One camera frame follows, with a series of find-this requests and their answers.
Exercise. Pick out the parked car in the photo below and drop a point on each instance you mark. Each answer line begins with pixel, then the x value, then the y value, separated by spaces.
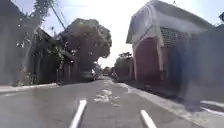
pixel 87 74

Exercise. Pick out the large tree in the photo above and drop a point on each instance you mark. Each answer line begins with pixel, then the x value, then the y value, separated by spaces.
pixel 87 41

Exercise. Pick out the grey asphalt road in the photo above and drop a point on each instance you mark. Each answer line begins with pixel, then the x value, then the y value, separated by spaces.
pixel 100 103

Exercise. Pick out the building with red gate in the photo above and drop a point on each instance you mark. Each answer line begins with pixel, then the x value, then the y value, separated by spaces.
pixel 160 46

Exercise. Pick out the robot's own part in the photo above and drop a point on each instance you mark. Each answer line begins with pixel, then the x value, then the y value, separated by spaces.
pixel 78 114
pixel 147 118

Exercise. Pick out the pale concrete kerb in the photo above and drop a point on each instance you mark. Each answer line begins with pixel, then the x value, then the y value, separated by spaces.
pixel 26 87

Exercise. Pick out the dark wall with plants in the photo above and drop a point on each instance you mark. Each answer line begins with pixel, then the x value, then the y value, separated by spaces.
pixel 30 56

